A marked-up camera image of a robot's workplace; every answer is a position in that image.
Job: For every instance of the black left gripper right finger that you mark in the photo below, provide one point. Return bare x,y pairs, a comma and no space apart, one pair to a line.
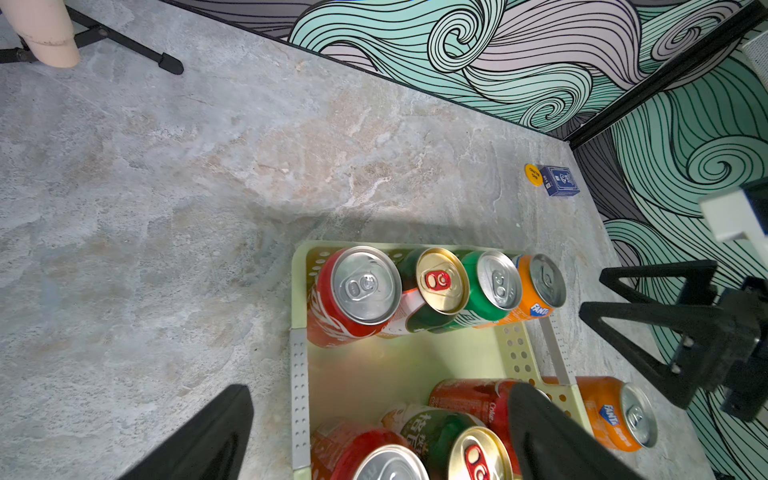
549,445

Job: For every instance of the green sprite can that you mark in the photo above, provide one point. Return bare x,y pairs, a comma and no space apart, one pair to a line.
495,290

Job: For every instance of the beige foam microphone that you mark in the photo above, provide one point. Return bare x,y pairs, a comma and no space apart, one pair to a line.
47,29

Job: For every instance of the orange fanta can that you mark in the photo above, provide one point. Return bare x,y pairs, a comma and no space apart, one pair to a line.
543,289
620,415

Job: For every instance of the red cola can front left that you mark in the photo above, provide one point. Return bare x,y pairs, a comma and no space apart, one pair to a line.
346,449

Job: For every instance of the red cola can back left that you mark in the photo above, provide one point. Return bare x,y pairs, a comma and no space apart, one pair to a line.
356,293

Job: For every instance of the green gold-top tea can front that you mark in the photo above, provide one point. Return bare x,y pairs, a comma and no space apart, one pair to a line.
450,444

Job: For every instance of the black corner frame post right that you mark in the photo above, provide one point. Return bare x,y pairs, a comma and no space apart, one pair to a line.
729,32

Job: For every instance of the green gold-top tea can back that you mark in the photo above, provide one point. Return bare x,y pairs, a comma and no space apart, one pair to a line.
435,289

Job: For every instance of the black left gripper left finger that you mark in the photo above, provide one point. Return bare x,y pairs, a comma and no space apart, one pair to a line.
211,445

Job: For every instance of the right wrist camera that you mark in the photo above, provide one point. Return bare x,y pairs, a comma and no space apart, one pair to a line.
739,213

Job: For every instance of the green gold-top tea can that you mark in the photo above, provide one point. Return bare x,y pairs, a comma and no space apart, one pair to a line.
450,444
435,289

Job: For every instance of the black tripod microphone stand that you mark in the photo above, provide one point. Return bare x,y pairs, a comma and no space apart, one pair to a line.
89,31

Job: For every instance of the red cola can front right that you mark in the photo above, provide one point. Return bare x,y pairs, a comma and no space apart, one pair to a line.
485,399

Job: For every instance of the red cola can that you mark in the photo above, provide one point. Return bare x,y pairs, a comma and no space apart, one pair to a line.
356,293
346,449
485,399

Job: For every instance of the blue playing card box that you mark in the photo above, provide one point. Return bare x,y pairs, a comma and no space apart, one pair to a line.
558,181

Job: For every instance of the yellow round poker chip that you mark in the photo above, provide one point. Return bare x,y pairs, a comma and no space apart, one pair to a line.
533,174

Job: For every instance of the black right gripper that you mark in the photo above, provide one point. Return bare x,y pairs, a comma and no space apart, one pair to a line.
722,344

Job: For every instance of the light green plastic basket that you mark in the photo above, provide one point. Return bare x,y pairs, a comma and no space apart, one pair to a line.
362,379

